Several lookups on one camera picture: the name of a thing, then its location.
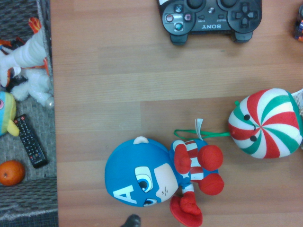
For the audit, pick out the orange fruit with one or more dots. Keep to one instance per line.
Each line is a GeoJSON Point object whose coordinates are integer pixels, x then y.
{"type": "Point", "coordinates": [11, 173]}

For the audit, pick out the black Sony game controller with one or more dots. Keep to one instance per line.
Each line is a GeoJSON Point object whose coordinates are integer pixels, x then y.
{"type": "Point", "coordinates": [208, 26]}

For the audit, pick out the small black orange toy car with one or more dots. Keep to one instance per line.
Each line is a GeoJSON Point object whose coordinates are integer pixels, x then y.
{"type": "Point", "coordinates": [299, 26]}

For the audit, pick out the white plush with orange hair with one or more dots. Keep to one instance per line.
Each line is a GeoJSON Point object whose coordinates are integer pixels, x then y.
{"type": "Point", "coordinates": [28, 54]}

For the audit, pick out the grey woven basket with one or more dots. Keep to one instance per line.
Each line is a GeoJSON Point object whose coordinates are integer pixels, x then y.
{"type": "Point", "coordinates": [35, 191]}

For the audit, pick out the black TV remote control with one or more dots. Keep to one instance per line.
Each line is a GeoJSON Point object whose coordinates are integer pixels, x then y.
{"type": "Point", "coordinates": [30, 144]}

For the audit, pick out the red green peppermint plush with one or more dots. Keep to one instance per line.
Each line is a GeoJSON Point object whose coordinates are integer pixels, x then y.
{"type": "Point", "coordinates": [265, 125]}

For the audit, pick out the Captain America plush doll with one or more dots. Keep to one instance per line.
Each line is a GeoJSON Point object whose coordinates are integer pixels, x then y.
{"type": "Point", "coordinates": [132, 170]}

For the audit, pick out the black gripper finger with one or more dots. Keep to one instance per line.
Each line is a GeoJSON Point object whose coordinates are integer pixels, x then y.
{"type": "Point", "coordinates": [132, 221]}

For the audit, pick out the blue yellow fish plush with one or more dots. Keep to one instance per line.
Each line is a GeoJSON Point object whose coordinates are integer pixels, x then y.
{"type": "Point", "coordinates": [6, 111]}

